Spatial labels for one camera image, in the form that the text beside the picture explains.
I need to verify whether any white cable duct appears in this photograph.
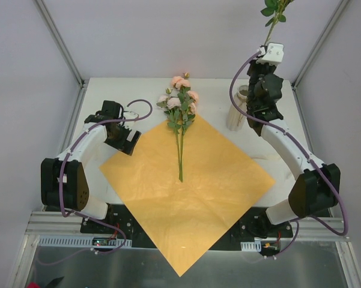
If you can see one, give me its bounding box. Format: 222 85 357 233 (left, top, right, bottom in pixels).
240 240 262 253
38 236 132 249

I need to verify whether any cream printed ribbon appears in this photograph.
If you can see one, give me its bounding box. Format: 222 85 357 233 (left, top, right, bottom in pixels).
250 154 292 181

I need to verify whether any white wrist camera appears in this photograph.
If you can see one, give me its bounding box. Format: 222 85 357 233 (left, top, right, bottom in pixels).
256 42 284 66
123 111 139 122

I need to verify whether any left white cable duct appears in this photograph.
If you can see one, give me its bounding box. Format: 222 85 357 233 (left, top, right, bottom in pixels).
38 236 132 249

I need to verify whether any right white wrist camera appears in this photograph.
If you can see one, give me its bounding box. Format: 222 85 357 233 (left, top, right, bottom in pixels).
256 42 284 66

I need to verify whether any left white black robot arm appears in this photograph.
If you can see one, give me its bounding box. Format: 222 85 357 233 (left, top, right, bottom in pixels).
41 100 141 233

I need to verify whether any left aluminium frame post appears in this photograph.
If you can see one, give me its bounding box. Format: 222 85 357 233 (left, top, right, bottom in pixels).
33 0 85 88

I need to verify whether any orange wrapping paper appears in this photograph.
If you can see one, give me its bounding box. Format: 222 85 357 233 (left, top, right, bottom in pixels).
100 116 275 275

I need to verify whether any right aluminium frame post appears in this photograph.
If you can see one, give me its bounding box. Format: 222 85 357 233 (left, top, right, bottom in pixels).
291 0 351 91

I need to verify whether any beige ribbed vase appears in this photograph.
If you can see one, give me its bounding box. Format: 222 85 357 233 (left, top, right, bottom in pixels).
226 85 248 131

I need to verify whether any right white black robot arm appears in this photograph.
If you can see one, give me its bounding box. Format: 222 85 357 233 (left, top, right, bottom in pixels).
247 60 340 237

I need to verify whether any aluminium frame post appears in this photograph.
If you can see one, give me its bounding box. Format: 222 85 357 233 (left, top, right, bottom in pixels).
33 0 85 88
291 0 351 91

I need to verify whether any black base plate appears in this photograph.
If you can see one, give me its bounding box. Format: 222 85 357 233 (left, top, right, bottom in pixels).
44 202 332 251

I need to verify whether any right white cable duct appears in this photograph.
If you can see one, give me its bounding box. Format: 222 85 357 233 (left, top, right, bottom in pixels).
240 240 262 253

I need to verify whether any aluminium front rail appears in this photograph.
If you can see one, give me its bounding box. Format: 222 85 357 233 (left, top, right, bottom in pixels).
25 211 351 242

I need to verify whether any pink flower bouquet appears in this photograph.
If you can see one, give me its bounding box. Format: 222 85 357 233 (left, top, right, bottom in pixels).
156 72 199 182

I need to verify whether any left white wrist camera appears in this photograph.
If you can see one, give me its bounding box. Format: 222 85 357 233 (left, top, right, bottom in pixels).
123 111 139 122

